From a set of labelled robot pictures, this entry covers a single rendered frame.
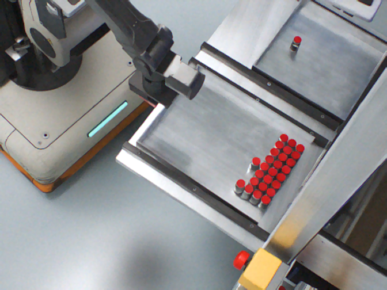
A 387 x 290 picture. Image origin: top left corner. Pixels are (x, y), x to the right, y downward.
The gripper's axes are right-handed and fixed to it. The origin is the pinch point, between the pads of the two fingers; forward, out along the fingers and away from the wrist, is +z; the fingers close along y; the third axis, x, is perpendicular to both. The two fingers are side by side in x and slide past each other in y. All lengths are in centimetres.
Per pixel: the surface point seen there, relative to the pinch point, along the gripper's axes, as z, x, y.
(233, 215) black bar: 12.8, -7.6, 27.1
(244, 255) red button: 1.5, -17.3, 34.4
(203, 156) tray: 14.4, 1.0, 13.2
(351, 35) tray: 15, 53, 26
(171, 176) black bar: 12.4, -8.1, 10.3
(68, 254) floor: 102, -24, -21
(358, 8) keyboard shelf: 23, 68, 22
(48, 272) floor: 101, -33, -22
